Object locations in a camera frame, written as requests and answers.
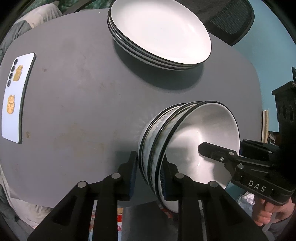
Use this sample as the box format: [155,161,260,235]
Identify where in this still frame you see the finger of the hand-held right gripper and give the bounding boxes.
[239,139,278,165]
[198,142,243,179]

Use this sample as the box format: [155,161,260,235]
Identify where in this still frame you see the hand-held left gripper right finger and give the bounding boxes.
[161,155,270,241]

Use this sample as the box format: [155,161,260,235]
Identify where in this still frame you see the person's right hand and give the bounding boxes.
[254,199,292,226]

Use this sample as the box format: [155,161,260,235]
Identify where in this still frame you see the white plate black rim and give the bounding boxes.
[108,21,201,70]
[107,14,206,68]
[109,0,212,65]

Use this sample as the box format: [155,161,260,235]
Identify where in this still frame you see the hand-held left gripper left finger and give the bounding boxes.
[26,151,139,241]

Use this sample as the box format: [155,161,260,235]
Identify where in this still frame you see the dark mesh office chair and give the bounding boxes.
[196,0,255,47]

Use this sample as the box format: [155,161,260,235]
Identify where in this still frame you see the crumpled clear plastic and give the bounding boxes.
[237,192,258,210]

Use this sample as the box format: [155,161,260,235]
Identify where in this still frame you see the teal patterned cloth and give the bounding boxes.
[58,0,114,11]

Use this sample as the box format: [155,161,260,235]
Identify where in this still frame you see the light grey cloth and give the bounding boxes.
[0,166,52,232]

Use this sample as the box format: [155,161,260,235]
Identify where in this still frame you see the ribbed bowl black rim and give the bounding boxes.
[149,102,204,209]
[159,101,241,210]
[138,103,185,186]

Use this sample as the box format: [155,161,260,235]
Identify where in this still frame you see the wooden boards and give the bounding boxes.
[262,110,270,142]

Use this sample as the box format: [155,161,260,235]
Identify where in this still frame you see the white phone with gold stickers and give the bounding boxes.
[1,52,37,144]

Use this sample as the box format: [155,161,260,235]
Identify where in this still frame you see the red and white packaging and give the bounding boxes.
[92,207,126,232]

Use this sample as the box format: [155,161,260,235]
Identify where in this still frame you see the beige cushion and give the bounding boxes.
[22,3,63,27]

